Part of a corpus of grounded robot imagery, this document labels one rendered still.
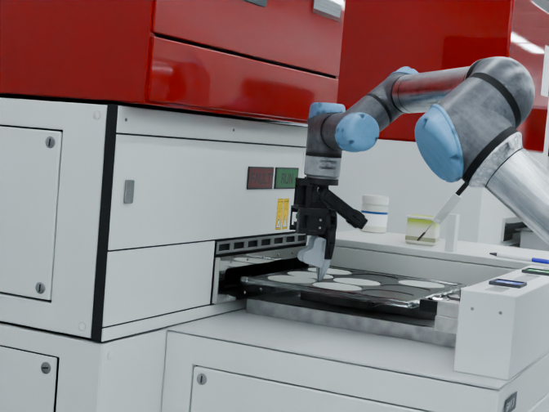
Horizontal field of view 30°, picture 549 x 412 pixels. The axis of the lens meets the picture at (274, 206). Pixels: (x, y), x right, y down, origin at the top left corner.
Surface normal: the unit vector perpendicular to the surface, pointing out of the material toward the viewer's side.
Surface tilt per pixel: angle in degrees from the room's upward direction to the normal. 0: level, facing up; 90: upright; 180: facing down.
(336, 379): 90
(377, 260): 90
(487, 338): 90
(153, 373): 90
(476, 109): 62
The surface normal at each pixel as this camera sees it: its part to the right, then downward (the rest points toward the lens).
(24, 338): -0.44, 0.02
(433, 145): -0.82, 0.51
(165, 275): 0.90, 0.10
